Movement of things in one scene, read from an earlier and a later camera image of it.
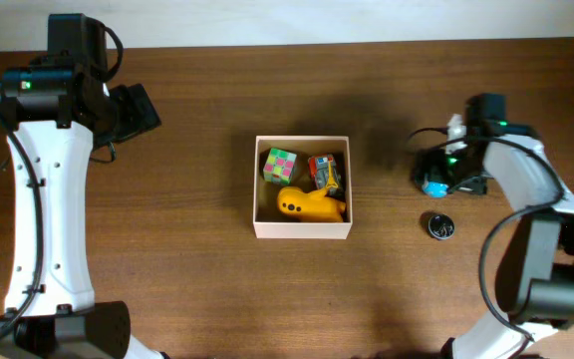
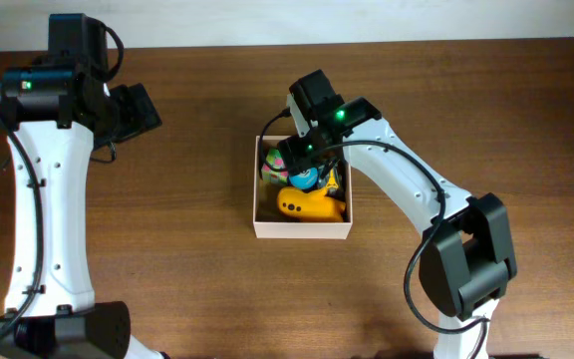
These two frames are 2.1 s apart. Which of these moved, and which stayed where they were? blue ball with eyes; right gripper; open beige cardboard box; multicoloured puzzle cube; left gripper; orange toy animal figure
Moved: blue ball with eyes; right gripper
Stayed: orange toy animal figure; multicoloured puzzle cube; open beige cardboard box; left gripper
